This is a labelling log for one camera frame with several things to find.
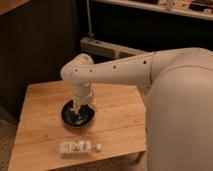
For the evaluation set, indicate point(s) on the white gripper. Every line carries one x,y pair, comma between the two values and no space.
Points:
82,95

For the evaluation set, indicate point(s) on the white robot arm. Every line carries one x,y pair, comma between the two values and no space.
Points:
177,86

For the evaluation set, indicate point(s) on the black ceramic bowl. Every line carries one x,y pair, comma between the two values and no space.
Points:
76,119

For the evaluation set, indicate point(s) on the wooden table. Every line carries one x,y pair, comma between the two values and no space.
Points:
118,125

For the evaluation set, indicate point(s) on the grey metal beam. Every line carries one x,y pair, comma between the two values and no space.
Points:
105,49

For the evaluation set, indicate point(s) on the metal vertical pole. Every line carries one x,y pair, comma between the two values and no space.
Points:
90,31

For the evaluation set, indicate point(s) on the upper wooden shelf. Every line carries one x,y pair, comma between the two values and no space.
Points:
167,7

